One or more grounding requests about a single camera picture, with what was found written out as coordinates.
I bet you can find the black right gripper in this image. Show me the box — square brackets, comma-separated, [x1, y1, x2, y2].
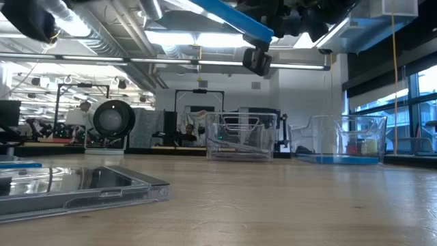
[235, 0, 358, 77]

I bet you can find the blue disc case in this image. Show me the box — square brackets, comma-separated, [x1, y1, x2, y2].
[0, 161, 43, 169]
[190, 0, 275, 44]
[295, 153, 380, 165]

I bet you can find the black clear jewel case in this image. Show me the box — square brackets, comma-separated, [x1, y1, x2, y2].
[208, 138, 272, 155]
[208, 152, 274, 161]
[0, 165, 171, 224]

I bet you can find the white fabric cover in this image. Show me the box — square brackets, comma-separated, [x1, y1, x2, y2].
[178, 109, 210, 147]

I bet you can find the clear plastic bin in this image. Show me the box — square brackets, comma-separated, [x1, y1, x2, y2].
[288, 114, 388, 166]
[204, 111, 278, 163]

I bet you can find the long ceiling light strip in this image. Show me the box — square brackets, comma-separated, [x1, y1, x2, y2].
[0, 52, 331, 72]

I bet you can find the person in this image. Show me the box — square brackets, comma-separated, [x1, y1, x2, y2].
[180, 123, 199, 147]

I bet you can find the black computer tower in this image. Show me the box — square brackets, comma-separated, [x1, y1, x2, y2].
[163, 111, 178, 147]

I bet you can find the grey fabric cover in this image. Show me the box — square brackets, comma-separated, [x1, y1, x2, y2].
[129, 108, 165, 149]

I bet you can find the yellow-green object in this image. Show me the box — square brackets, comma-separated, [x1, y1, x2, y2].
[361, 138, 378, 154]

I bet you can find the black monitor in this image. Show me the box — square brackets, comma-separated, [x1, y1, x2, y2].
[0, 99, 23, 128]

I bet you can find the black background frame rig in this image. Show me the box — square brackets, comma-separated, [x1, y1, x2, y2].
[53, 82, 111, 137]
[174, 89, 226, 115]

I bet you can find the silver air duct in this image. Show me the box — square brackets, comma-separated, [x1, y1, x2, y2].
[138, 0, 164, 21]

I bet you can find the yellow power cord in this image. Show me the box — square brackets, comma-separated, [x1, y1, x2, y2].
[390, 0, 399, 155]

